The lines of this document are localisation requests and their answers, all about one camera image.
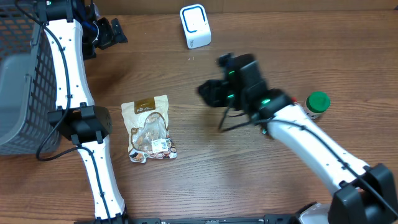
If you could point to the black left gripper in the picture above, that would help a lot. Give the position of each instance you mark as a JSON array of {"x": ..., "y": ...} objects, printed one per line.
[{"x": 112, "y": 32}]

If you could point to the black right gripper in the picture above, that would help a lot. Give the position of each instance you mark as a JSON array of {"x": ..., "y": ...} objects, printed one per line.
[{"x": 216, "y": 93}]

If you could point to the white brown snack bag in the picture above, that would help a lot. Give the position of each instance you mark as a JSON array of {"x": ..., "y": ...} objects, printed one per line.
[{"x": 147, "y": 123}]

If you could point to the green lid Knorr jar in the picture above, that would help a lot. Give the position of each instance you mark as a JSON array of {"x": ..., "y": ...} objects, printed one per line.
[{"x": 316, "y": 104}]

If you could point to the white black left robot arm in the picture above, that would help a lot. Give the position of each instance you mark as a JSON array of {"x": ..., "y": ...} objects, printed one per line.
[{"x": 74, "y": 31}]

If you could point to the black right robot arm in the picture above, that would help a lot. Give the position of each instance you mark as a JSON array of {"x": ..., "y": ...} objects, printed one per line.
[{"x": 360, "y": 193}]

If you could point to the white barcode scanner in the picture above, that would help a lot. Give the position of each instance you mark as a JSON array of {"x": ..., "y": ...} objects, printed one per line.
[{"x": 195, "y": 26}]

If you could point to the grey plastic mesh basket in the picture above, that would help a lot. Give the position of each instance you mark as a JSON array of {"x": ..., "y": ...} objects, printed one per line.
[{"x": 28, "y": 85}]

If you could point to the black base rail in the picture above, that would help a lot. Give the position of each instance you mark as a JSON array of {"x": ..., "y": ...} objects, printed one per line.
[{"x": 267, "y": 219}]

